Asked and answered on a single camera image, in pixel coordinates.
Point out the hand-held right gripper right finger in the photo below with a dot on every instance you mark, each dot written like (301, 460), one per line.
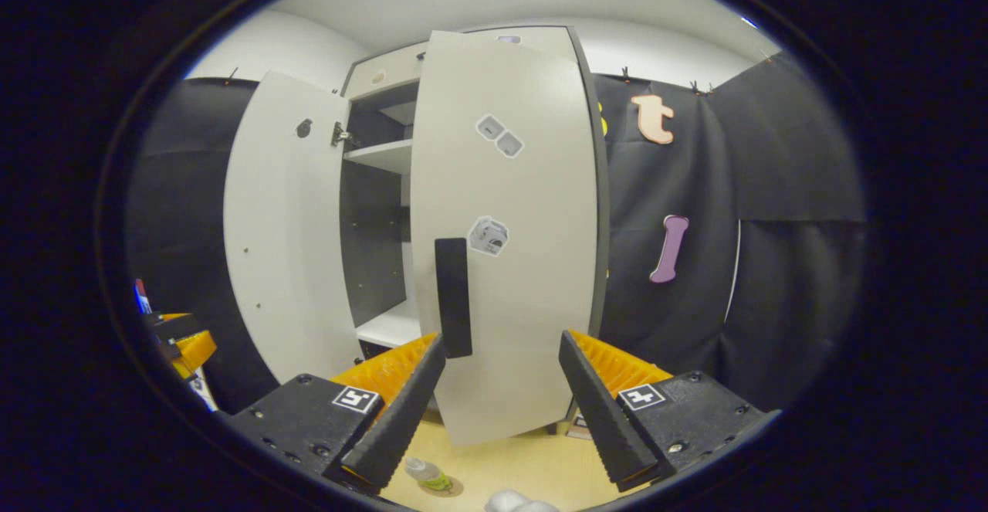
(602, 419)

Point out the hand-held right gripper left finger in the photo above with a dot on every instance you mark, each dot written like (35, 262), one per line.
(394, 419)

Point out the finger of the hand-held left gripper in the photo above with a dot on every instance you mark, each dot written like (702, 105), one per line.
(197, 350)
(177, 327)

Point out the green label clear bottle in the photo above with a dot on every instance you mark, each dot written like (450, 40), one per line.
(432, 477)

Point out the round cork coaster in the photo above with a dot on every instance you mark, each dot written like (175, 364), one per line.
(455, 487)

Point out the white cabinet shelf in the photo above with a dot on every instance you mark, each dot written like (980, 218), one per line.
(394, 327)
(386, 155)

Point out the grey white cabinet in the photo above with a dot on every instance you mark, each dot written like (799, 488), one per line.
(374, 226)

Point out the metal door hinge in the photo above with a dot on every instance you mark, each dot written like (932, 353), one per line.
(340, 135)

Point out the black backdrop cloth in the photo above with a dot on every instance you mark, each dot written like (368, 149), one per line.
(185, 203)
(772, 172)

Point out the long ceiling light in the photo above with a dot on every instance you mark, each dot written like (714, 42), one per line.
(749, 22)

